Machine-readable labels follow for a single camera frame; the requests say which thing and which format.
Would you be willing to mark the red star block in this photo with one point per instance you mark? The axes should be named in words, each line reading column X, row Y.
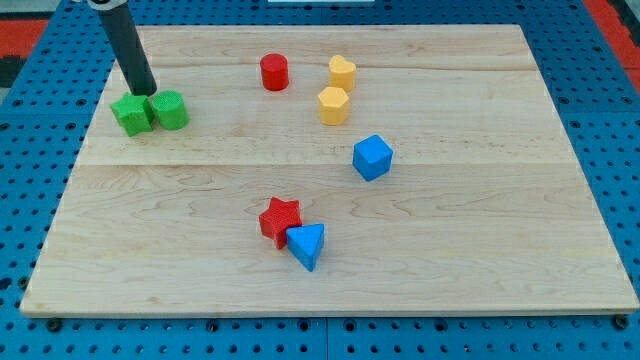
column 278, row 218

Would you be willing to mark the green cylinder block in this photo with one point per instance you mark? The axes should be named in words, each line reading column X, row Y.
column 170, row 110

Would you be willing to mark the yellow hexagon block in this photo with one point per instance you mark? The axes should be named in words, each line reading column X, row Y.
column 333, row 106

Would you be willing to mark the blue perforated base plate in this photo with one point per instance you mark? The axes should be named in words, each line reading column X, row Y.
column 49, row 107

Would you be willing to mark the blue triangle block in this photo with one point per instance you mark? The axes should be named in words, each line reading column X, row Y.
column 306, row 243

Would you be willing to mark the yellow heart block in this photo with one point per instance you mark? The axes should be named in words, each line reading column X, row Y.
column 342, row 73

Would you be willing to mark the red cylinder block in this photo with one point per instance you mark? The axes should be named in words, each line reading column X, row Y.
column 274, row 72

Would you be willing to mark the light wooden board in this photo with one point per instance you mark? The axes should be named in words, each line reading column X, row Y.
column 485, row 210

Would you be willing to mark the green star block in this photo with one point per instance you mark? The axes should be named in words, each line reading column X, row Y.
column 133, row 113

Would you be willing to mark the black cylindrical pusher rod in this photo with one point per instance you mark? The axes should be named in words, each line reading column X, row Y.
column 119, row 26

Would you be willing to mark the blue cube block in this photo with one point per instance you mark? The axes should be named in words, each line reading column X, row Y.
column 372, row 157

